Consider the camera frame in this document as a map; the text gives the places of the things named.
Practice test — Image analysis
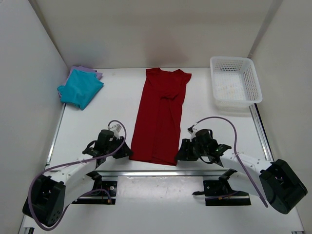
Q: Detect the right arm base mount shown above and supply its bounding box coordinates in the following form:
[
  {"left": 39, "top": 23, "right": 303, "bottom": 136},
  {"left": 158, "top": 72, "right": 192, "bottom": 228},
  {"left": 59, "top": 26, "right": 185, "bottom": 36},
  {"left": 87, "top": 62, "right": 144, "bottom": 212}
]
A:
[{"left": 192, "top": 169, "right": 251, "bottom": 206}]

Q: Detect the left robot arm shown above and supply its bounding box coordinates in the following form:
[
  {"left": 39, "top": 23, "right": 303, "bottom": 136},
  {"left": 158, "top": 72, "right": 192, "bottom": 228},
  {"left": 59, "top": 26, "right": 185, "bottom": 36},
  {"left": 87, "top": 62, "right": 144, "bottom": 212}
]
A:
[{"left": 22, "top": 124, "right": 132, "bottom": 231}]

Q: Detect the teal t shirt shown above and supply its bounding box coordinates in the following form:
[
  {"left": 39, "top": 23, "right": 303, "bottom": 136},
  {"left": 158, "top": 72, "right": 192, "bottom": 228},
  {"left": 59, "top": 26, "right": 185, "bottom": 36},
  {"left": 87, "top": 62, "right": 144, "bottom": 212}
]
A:
[{"left": 58, "top": 69, "right": 104, "bottom": 110}]

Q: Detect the red t shirt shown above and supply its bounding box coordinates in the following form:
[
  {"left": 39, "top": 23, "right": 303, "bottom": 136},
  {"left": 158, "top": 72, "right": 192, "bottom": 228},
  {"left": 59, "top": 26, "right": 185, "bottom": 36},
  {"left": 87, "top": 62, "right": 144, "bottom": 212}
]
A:
[{"left": 129, "top": 68, "right": 192, "bottom": 166}]

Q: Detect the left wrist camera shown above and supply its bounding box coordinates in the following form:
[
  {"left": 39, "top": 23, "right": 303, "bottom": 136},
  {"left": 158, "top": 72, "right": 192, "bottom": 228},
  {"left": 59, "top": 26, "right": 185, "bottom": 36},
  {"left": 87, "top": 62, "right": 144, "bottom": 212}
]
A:
[{"left": 108, "top": 124, "right": 122, "bottom": 135}]

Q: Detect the purple t shirt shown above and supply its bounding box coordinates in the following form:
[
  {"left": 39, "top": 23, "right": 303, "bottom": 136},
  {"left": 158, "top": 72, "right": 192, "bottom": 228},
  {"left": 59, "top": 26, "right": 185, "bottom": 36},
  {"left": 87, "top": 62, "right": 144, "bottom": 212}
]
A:
[{"left": 57, "top": 65, "right": 102, "bottom": 103}]

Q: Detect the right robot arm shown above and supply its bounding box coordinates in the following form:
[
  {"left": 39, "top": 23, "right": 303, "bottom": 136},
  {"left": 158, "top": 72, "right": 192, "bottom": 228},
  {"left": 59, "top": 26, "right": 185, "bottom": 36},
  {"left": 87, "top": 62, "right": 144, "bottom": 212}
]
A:
[{"left": 175, "top": 129, "right": 308, "bottom": 214}]

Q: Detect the white plastic basket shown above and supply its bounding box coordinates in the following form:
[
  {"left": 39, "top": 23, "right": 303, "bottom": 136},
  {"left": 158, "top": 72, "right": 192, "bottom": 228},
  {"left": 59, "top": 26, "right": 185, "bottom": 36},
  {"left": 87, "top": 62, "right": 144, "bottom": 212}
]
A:
[{"left": 210, "top": 56, "right": 263, "bottom": 111}]

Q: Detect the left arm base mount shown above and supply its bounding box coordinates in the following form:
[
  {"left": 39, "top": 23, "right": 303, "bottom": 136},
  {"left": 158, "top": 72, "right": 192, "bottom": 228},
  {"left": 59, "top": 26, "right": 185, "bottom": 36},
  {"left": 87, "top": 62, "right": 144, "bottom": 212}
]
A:
[{"left": 72, "top": 172, "right": 117, "bottom": 205}]

